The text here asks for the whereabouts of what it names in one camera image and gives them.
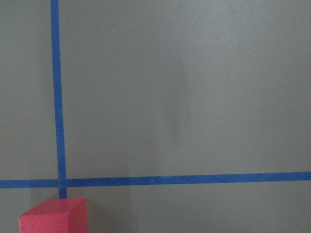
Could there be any red block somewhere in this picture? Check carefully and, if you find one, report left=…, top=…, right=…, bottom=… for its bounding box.
left=19, top=198, right=89, bottom=233

